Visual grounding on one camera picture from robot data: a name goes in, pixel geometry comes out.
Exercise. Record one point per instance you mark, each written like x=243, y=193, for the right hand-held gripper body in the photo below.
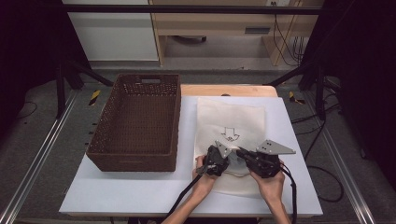
x=264, y=165

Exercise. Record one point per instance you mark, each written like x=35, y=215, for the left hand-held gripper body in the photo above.
x=216, y=161

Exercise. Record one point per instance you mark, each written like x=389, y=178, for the grey cloth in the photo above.
x=238, y=163

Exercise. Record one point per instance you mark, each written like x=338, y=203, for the white printed tote bag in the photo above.
x=230, y=115

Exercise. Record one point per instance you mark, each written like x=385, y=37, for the brown wicker basket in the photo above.
x=137, y=124

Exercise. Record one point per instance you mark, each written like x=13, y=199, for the person's right hand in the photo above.
x=271, y=188

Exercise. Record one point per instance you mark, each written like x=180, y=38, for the person's left hand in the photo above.
x=204, y=185

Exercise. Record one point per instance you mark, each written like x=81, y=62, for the yellow black tape marker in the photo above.
x=292, y=96
x=95, y=97

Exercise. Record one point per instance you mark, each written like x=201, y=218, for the black metal stand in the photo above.
x=60, y=90
x=320, y=93

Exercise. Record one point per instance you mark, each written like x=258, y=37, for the white table board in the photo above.
x=93, y=193

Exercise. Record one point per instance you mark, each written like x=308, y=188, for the wooden desk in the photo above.
x=218, y=21

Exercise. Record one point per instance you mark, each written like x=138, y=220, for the black curtain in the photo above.
x=31, y=46
x=367, y=77

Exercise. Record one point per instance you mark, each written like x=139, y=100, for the white cabinet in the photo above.
x=115, y=37

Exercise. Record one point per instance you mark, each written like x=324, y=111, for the metal floor rail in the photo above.
x=37, y=155
x=342, y=168

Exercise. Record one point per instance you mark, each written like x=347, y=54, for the black horizontal frame bar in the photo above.
x=186, y=9

